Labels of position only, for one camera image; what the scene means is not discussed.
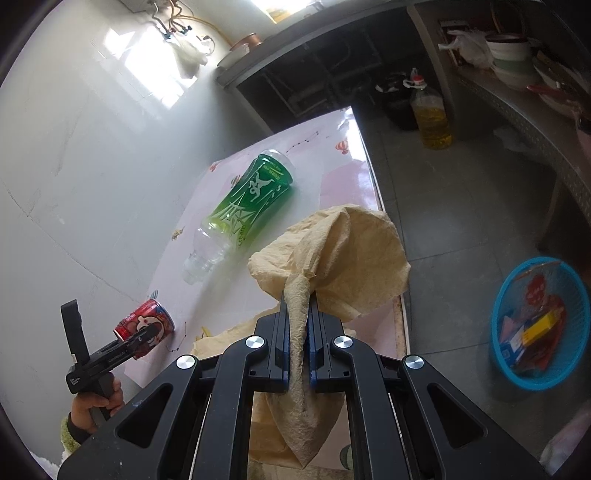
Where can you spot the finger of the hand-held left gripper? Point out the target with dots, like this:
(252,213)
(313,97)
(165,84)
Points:
(136,342)

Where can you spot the person's left hand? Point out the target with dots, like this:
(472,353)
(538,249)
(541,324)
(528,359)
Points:
(83,410)

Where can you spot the cooking oil bottle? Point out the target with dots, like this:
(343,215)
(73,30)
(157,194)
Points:
(431,124)

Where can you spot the stack of bowls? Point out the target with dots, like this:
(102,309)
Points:
(508,64)

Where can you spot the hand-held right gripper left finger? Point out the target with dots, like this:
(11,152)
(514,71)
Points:
(279,355)

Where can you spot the pink printed table cover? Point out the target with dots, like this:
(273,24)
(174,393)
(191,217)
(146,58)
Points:
(323,161)

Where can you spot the yellow packet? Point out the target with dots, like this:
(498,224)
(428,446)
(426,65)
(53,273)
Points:
(542,327)

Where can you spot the crumpled pale yellow paper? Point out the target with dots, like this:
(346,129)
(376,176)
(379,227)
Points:
(217,341)

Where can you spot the blue plastic basket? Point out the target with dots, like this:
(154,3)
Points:
(575,300)

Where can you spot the grey concrete counter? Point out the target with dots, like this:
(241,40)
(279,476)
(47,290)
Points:
(521,110)

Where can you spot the person's left forearm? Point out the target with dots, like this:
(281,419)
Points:
(74,441)

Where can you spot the white plate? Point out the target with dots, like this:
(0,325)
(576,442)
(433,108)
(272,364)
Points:
(233,57)

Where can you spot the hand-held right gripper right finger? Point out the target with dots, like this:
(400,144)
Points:
(318,355)

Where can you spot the red snack bag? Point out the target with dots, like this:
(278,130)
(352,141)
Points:
(538,288)

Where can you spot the white plastic bag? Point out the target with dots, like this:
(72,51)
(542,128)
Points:
(473,50)

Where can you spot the dark container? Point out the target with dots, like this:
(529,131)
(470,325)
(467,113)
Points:
(397,110)

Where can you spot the copper pot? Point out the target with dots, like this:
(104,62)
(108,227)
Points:
(249,41)

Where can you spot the red drink can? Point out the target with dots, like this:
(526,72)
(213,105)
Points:
(152,323)

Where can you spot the green plastic bottle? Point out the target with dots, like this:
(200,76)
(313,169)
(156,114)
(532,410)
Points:
(249,203)

